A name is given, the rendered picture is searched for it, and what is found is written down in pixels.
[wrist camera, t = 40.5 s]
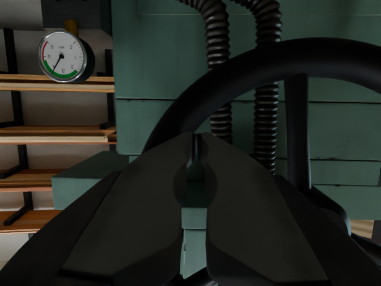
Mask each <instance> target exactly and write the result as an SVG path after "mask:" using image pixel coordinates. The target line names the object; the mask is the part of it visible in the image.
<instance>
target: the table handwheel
mask: <svg viewBox="0 0 381 286"><path fill-rule="evenodd" d="M309 77H318V78H332V79H338V80H342V81H347V82H351V83H355V84H357V85H360V86H363V87H366V88H368V89H370V90H373V91H375V92H377V93H379V94H381V47H380V46H377V45H374V44H370V43H366V42H362V41H357V40H351V39H342V38H336V37H307V38H300V39H291V40H285V41H279V42H276V43H271V44H268V45H264V46H261V47H258V48H255V49H252V50H250V51H247V52H244V53H242V54H240V55H238V56H235V57H233V58H231V59H229V60H227V61H226V62H224V63H222V64H220V65H218V66H217V67H215V68H214V69H212V70H211V71H209V72H207V73H206V74H205V75H203V76H202V77H201V78H199V79H198V80H197V81H195V82H194V83H193V84H192V85H190V86H189V87H188V88H187V89H186V90H185V91H184V92H183V93H182V94H181V95H180V96H179V97H178V98H177V99H176V100H175V101H174V102H173V103H172V104H171V105H170V107H169V108H168V110H167V111H166V112H165V113H164V114H163V116H162V117H161V118H160V120H159V121H158V123H157V124H156V126H155V128H154V129H153V131H152V133H151V134H150V136H149V138H148V140H147V142H146V144H145V146H144V148H143V151H142V153H141V155H142V154H143V153H145V152H147V151H148V150H150V149H152V148H154V147H156V146H158V145H160V144H162V143H164V142H166V141H168V140H170V139H172V138H174V137H176V136H178V135H180V134H182V133H184V132H192V133H194V132H195V131H196V130H197V128H198V127H199V126H200V125H201V124H202V123H203V122H204V121H205V120H206V119H207V118H209V117H210V116H211V115H212V114H213V113H214V112H215V111H217V110H218V109H220V108H221V107H222V106H224V105H225V104H227V103H228V102H230V101H232V100H233V99H235V98H237V97H239V96H241V95H243V94H244V93H246V92H249V91H251V90H253V89H256V88H258V87H261V86H264V85H267V84H270V83H274V82H278V81H283V80H284V88H285V107H286V127H287V180H288V181H289V182H290V183H291V184H292V185H293V186H294V187H295V188H297V189H298V190H299V191H300V192H301V193H302V194H304V196H305V197H307V198H308V199H309V200H310V201H312V202H313V203H314V204H315V205H316V206H317V207H318V208H319V209H321V210H322V211H323V212H324V213H325V214H326V215H327V216H328V217H330V218H331V219H332V220H333V221H334V222H335V223H336V224H337V225H339V226H340V227H341V228H342V229H343V230H344V231H346V232H347V233H348V234H349V235H350V236H351V237H352V238H353V239H354V240H355V241H356V242H357V243H358V244H359V245H360V246H361V247H362V248H363V249H364V251H365V252H367V253H368V254H369V256H371V258H372V259H373V260H374V261H375V263H376V264H378V265H381V246H380V245H378V244H376V243H374V242H371V241H369V240H368V239H365V238H363V237H361V236H359V235H357V234H355V233H352V227H351V223H350V219H349V216H348V215H347V213H346V212H345V210H344V209H343V208H342V207H341V206H340V205H339V204H337V203H336V202H335V201H333V200H332V199H331V198H330V197H328V196H327V195H325V194H324V193H322V192H321V191H320V190H319V189H317V188H316V187H314V186H313V185H312V184H311V168H310V147H309V135H308V78H309ZM216 284H217V283H216V282H215V281H214V280H212V279H211V277H210V276H209V274H208V272H207V267H204V268H203V269H201V270H199V271H197V272H196V273H194V274H193V275H191V276H189V277H187V278H186V279H184V278H183V277H182V275H181V274H180V272H179V271H178V272H177V274H176V276H175V277H174V278H172V279H171V280H169V281H168V282H166V283H164V284H162V285H160V286H214V285H216Z"/></svg>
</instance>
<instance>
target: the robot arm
mask: <svg viewBox="0 0 381 286"><path fill-rule="evenodd" d="M196 149H197V152H198V162H201V164H202V165H203V167H204V168H205V187H204V190H205V192H206V193H207V194H208V195H209V197H210V198H211V200H212V202H211V203H210V205H209V206H208V208H207V218H206V241H205V246H206V266H207V272H208V274H209V276H210V277H211V279H212V280H214V281H215V282H216V283H218V284H219V285H221V286H381V268H380V267H379V266H378V265H377V264H376V263H375V261H374V260H373V259H372V258H371V256H369V254H368V253H367V252H365V251H364V249H363V248H362V247H361V246H360V245H359V244H358V243H357V242H356V241H355V240H354V239H353V238H352V237H351V236H350V235H349V234H348V233H347V232H346V231H344V230H343V229H342V228H341V227H340V226H339V225H337V224H336V223H335V222H334V221H333V220H332V219H331V218H330V217H328V216H327V215H326V214H325V213H324V212H323V211H322V210H321V209H319V208H318V207H317V206H316V205H315V204H314V203H313V202H312V201H310V200H309V199H308V198H307V197H305V196H304V194H302V193H301V192H300V191H299V190H298V189H297V188H295V187H294V186H293V185H292V184H291V183H290V182H289V181H288V180H286V179H285V178H284V177H283V176H282V175H272V174H271V173H270V172H269V171H268V170H267V169H266V168H265V167H264V166H262V165H261V164H260V163H259V162H257V161H256V160H255V159H254V158H252V157H251V156H250V155H248V154H247V153H245V152H243V151H241V150H240V149H238V148H236V147H234V146H232V145H231V144H229V143H227V142H226V141H223V140H222V139H220V138H218V137H217V136H215V135H213V134H211V133H209V132H204V133H198V134H196V133H192V132H184V133H182V134H180V135H178V136H176V137H174V138H172V139H170V140H168V141H166V142H164V143H162V144H160V145H158V146H156V147H154V148H152V149H150V150H148V151H147V152H145V153H143V154H142V155H140V156H139V157H137V158H136V159H135V160H133V161H132V162H131V163H130V164H128V165H127V166H126V167H125V168H123V169H122V170H121V171H111V172H110V173H109V174H108V175H106V176H105V177H104V178H103V179H101V180H100V181H99V182H97V183H96V184H95V185H94V186H92V187H91V188H90V189H89V190H88V191H86V192H85V193H84V194H83V195H81V196H80V197H79V198H77V199H76V200H75V201H74V202H72V203H71V204H70V205H69V206H68V207H66V208H65V209H64V210H63V211H61V212H60V213H59V214H58V215H56V216H55V217H54V218H52V219H51V220H50V221H49V222H48V223H46V224H45V225H44V226H43V227H42V228H41V229H40V230H39V231H38V232H36V233H35V234H34V235H33V236H32V237H31V238H30V239H29V240H28V241H27V242H26V243H25V244H24V245H23V246H22V247H21V248H20V249H19V250H18V251H17V252H16V253H15V254H14V255H13V256H12V258H11V259H10V260H9V261H8V262H7V263H6V264H5V265H4V267H3V268H2V269H1V270H0V286H160V285H162V284H164V283H166V282H168V281H169V280H171V279H172V278H174V277H175V276H176V274H177V272H178V270H179V266H180V257H181V248H182V242H183V241H182V222H181V206H180V204H179V203H178V200H179V199H180V197H181V196H182V195H183V193H184V192H185V191H186V190H187V168H188V167H189V166H190V165H191V164H192V162H195V160H196Z"/></svg>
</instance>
